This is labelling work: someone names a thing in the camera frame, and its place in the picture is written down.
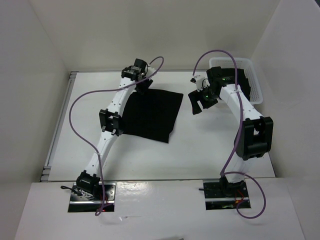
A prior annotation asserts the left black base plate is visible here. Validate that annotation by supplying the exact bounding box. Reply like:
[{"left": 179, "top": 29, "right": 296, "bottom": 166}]
[{"left": 60, "top": 182, "right": 116, "bottom": 213}]

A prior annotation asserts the white plastic basket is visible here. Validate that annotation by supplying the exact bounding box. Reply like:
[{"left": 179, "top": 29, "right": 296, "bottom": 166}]
[{"left": 209, "top": 57, "right": 263, "bottom": 105}]

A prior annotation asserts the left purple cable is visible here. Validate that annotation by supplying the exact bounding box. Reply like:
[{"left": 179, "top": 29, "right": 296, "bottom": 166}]
[{"left": 68, "top": 56, "right": 165, "bottom": 216}]

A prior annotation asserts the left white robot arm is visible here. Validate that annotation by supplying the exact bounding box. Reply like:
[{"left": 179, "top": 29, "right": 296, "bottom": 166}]
[{"left": 76, "top": 58, "right": 157, "bottom": 200}]

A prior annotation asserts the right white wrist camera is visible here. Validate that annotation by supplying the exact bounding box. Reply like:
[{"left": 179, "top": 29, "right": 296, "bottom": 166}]
[{"left": 190, "top": 75, "right": 207, "bottom": 92}]

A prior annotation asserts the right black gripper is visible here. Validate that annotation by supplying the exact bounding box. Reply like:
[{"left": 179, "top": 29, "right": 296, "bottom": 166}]
[{"left": 188, "top": 84, "right": 219, "bottom": 115}]

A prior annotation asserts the purple cable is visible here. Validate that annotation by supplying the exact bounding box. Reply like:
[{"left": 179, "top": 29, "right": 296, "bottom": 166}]
[
  {"left": 68, "top": 56, "right": 165, "bottom": 216},
  {"left": 190, "top": 49, "right": 267, "bottom": 219}
]

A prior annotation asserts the black folded skirts stack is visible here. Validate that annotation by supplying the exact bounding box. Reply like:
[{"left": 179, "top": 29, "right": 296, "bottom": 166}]
[{"left": 237, "top": 68, "right": 251, "bottom": 100}]

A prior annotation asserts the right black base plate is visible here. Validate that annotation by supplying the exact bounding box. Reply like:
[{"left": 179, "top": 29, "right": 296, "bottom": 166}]
[{"left": 198, "top": 180, "right": 251, "bottom": 211}]

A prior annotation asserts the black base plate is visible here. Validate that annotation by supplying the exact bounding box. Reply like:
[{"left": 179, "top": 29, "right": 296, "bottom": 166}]
[
  {"left": 60, "top": 182, "right": 116, "bottom": 213},
  {"left": 198, "top": 180, "right": 251, "bottom": 211}
]

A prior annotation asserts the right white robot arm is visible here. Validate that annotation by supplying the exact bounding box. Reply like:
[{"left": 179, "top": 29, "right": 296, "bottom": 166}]
[{"left": 188, "top": 66, "right": 274, "bottom": 198}]

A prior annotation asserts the black skirt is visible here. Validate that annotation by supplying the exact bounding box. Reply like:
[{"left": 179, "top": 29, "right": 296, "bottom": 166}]
[{"left": 122, "top": 89, "right": 184, "bottom": 143}]

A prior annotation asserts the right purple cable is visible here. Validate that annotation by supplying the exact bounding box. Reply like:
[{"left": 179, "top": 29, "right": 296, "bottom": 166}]
[{"left": 190, "top": 49, "right": 267, "bottom": 219}]

